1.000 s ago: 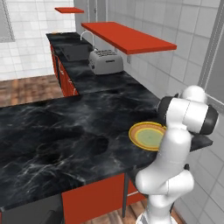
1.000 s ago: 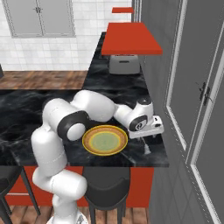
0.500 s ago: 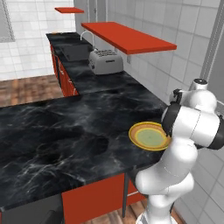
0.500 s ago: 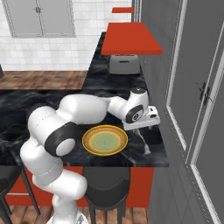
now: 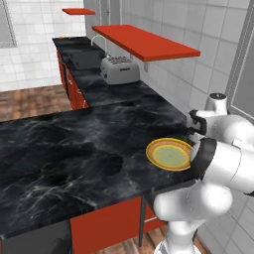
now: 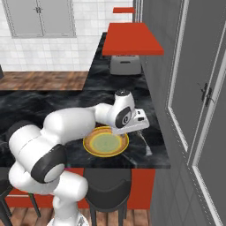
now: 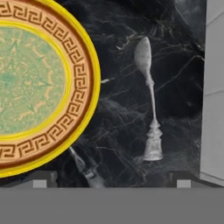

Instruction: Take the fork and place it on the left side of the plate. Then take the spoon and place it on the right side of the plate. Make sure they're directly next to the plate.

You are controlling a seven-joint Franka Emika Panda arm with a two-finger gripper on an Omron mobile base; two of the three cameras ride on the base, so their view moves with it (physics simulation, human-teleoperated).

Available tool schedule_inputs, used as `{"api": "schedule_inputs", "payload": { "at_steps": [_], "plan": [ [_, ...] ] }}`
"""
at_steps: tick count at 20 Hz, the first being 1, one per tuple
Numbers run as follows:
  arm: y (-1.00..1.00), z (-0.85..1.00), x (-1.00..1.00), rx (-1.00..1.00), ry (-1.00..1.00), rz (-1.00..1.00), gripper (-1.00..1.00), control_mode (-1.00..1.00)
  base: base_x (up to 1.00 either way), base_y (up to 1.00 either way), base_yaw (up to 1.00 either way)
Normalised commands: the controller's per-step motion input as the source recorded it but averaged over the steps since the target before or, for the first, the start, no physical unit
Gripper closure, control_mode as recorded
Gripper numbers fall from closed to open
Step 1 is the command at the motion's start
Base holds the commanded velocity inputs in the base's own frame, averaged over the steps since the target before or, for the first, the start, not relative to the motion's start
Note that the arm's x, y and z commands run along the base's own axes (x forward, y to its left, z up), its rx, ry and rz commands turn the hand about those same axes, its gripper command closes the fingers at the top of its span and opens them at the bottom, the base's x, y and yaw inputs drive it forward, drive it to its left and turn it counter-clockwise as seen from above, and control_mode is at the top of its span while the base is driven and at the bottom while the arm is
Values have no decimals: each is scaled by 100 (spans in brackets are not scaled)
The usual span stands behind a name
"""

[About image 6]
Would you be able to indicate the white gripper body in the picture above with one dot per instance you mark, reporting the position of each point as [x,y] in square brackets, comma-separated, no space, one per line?
[137,126]

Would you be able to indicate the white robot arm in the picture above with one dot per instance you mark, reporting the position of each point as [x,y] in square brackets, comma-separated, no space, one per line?
[67,123]

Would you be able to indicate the silver spoon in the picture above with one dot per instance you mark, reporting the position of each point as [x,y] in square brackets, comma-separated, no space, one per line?
[148,150]

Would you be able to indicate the yellow and orange plate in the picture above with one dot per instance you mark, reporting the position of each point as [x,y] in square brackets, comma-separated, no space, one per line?
[106,145]

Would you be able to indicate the grey toaster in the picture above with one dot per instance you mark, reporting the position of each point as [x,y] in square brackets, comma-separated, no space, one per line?
[125,65]

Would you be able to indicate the red counter base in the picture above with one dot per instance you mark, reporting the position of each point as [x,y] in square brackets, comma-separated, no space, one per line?
[142,188]

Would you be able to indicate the black bar stool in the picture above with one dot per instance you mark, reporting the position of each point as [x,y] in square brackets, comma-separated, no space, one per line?
[107,191]
[6,191]

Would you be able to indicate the grey tall cabinet door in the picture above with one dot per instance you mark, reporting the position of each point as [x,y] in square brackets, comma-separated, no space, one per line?
[213,164]
[191,58]

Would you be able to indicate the large red shelf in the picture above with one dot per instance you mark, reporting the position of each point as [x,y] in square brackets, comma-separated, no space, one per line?
[131,39]

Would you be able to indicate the small red shelf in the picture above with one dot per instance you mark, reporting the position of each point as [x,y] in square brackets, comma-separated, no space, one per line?
[123,10]

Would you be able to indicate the grey wall cupboards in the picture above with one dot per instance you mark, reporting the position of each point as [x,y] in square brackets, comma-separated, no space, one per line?
[39,17]

